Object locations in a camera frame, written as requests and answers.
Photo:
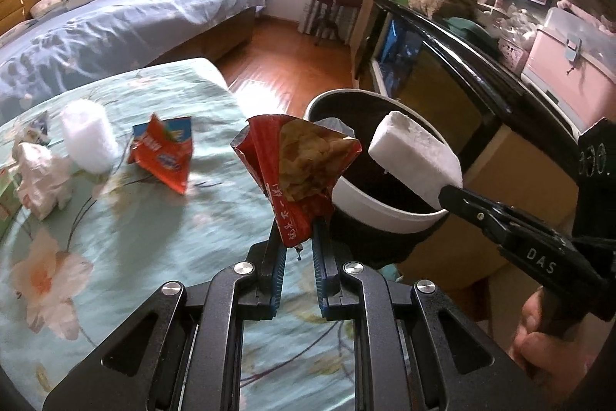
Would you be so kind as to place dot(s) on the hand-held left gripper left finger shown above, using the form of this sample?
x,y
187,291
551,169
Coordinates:
x,y
279,276

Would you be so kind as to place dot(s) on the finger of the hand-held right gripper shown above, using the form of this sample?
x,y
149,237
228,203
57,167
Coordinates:
x,y
510,233

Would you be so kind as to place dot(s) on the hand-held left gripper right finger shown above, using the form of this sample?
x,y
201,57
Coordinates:
x,y
318,276

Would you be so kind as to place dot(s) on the white round waste bin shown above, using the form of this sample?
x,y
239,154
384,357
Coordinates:
x,y
380,199

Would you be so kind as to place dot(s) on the red chip bag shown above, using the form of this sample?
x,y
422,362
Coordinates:
x,y
298,170

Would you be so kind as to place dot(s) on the white foam block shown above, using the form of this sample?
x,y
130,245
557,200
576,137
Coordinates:
x,y
414,156

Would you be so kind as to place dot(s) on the red snack wrapper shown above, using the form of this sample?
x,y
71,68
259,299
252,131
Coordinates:
x,y
161,151

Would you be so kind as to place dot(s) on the green printed carton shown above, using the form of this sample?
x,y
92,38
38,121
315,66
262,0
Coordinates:
x,y
6,194

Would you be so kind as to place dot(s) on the person's right hand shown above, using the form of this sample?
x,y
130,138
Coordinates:
x,y
544,358

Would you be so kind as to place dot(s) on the pink storage box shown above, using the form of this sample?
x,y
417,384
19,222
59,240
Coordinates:
x,y
568,59

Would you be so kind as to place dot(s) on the teal floral tablecloth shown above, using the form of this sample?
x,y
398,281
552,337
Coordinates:
x,y
144,247

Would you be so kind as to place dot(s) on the black glass cabinet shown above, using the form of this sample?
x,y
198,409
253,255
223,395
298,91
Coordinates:
x,y
433,69

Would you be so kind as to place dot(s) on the green dish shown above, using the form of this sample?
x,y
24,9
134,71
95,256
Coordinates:
x,y
469,28

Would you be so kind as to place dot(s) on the coat rack stand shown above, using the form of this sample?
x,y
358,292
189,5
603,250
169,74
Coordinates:
x,y
325,21

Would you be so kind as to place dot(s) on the crumpled white tissue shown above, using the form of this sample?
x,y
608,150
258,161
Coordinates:
x,y
41,180

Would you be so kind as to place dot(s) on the small grey crumpled wrapper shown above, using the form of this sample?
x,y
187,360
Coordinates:
x,y
41,129

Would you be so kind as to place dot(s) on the bed with blue sheet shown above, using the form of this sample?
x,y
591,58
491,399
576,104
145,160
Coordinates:
x,y
144,21

